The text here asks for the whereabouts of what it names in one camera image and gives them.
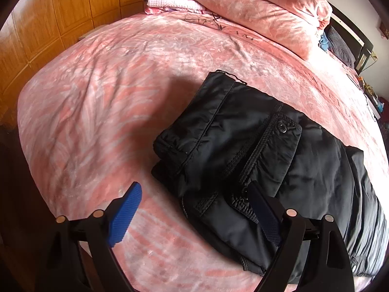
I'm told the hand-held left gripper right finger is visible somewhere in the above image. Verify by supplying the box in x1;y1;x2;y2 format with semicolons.
247;181;356;292

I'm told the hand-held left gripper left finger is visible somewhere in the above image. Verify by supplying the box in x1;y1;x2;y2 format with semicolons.
36;182;143;292

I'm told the black jacket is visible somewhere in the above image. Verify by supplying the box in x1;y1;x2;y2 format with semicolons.
151;70;389;286

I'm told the pink patterned bed blanket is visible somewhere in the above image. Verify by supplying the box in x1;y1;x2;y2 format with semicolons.
17;12;384;292

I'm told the dark nightstand with white drawer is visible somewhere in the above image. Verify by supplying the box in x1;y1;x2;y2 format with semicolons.
363;91;386;123

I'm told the blue cloth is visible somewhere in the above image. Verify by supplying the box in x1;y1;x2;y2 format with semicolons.
318;32;331;52

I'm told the grey pillow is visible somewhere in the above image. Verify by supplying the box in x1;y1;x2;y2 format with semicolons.
327;26;356;67

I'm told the folded pink quilt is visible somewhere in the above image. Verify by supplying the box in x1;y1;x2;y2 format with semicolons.
182;0;333;60

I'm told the dark bed headboard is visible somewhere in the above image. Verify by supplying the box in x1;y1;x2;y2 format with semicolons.
327;3;374;75

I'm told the wooden wardrobe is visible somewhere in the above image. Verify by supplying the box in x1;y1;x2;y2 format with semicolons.
0;0;163;128

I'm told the white pink checked towel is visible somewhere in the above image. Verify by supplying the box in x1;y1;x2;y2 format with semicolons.
144;0;207;15

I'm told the thin black string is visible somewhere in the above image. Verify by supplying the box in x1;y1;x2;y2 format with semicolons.
182;14;223;31

